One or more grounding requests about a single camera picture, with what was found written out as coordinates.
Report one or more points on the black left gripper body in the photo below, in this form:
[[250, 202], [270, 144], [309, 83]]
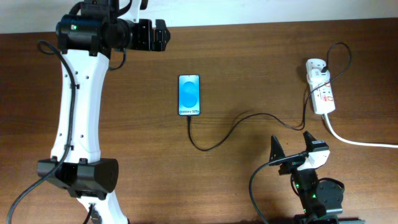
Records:
[[142, 40]]

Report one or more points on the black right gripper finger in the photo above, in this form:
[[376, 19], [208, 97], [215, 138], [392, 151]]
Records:
[[312, 145], [277, 152]]

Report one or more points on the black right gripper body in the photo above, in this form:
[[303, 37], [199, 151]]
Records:
[[291, 165]]

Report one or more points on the blue Galaxy S25+ smartphone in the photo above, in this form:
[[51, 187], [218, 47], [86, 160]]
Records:
[[189, 95]]

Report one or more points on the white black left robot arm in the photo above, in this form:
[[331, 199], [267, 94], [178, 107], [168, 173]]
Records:
[[86, 37]]

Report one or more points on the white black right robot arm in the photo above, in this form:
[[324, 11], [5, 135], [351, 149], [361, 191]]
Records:
[[321, 199]]

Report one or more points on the white USB charger adapter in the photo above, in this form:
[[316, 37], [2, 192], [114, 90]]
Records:
[[315, 76]]

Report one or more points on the white power strip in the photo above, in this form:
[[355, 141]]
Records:
[[321, 93]]

